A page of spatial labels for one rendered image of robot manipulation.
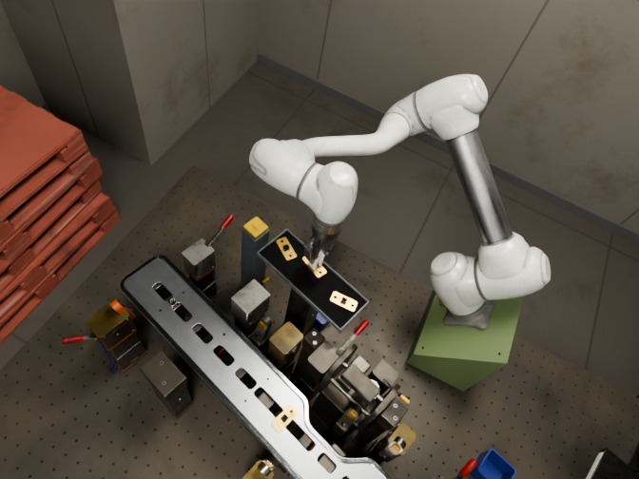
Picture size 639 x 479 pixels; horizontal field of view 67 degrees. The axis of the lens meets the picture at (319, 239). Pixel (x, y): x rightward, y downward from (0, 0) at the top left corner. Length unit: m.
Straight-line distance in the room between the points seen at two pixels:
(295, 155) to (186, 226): 1.07
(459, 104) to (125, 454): 1.56
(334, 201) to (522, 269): 0.76
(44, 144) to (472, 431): 2.13
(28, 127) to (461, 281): 1.95
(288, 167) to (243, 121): 2.41
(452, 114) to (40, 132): 1.77
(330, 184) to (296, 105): 2.64
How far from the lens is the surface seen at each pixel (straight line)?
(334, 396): 1.62
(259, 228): 1.61
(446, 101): 1.54
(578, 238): 3.76
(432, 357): 1.88
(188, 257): 1.68
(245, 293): 1.55
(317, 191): 1.14
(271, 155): 1.19
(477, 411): 2.06
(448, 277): 1.71
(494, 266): 1.67
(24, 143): 2.48
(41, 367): 2.02
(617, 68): 3.21
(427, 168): 3.56
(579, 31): 3.12
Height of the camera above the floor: 2.52
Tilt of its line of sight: 57 degrees down
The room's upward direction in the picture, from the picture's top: 16 degrees clockwise
